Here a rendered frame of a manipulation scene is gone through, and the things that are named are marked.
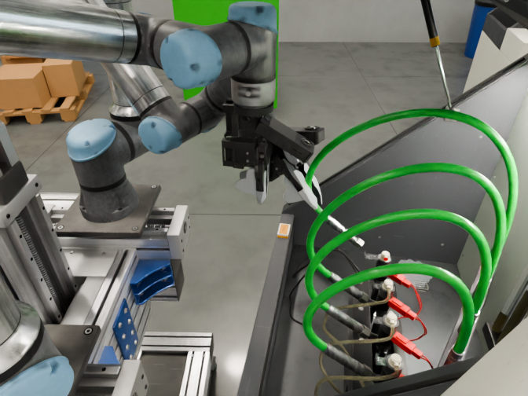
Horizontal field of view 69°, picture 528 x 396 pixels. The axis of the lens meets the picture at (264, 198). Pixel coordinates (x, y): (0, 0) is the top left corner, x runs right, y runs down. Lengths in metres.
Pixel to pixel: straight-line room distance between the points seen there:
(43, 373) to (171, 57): 0.42
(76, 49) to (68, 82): 4.17
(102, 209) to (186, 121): 0.38
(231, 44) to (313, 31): 6.67
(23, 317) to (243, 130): 0.43
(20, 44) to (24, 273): 0.51
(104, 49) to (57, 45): 0.06
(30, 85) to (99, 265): 3.60
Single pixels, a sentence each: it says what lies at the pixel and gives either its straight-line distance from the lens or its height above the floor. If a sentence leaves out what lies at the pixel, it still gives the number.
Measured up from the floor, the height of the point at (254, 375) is 0.95.
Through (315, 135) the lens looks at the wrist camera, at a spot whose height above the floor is 1.34.
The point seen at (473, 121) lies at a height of 1.41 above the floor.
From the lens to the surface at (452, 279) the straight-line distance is 0.55.
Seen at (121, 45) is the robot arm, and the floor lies 1.53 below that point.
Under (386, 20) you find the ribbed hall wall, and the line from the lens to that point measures 7.42.
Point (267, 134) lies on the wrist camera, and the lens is 0.69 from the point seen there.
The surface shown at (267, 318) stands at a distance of 0.91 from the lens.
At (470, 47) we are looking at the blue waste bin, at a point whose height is 0.15.
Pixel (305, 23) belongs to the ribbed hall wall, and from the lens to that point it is 7.20.
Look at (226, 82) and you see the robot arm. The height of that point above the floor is 1.42.
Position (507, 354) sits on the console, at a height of 1.34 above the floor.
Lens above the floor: 1.67
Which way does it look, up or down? 35 degrees down
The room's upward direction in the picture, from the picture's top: straight up
